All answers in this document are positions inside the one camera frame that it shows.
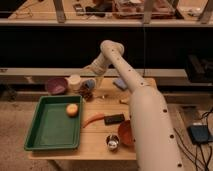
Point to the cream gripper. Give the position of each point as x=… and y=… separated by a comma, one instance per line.
x=99, y=66

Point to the blue sponge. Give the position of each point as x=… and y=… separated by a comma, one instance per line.
x=118, y=82

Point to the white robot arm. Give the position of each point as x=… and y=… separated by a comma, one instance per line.
x=153, y=134

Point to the purple bowl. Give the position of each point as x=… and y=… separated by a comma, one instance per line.
x=56, y=86

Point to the red bowl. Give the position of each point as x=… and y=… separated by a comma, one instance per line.
x=125, y=134

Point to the blue cup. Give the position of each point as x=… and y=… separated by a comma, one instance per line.
x=89, y=84

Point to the small metal fork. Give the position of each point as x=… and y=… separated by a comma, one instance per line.
x=100, y=97

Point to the brown pine cone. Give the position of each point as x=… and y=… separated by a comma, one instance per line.
x=86, y=93

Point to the white cup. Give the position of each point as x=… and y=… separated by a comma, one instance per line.
x=74, y=82

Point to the wooden table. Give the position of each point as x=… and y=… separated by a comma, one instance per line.
x=93, y=137

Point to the orange carrot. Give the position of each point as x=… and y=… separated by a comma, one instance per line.
x=92, y=119

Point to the yellow apple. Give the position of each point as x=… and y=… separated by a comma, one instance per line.
x=72, y=110

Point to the black rectangular block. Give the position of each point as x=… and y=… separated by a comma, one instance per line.
x=114, y=119

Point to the small metal cup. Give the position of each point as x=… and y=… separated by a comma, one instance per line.
x=112, y=142

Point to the green plastic tray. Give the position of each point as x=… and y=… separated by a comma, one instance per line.
x=51, y=128

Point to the blue foot pedal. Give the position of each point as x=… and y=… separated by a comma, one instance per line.
x=199, y=134

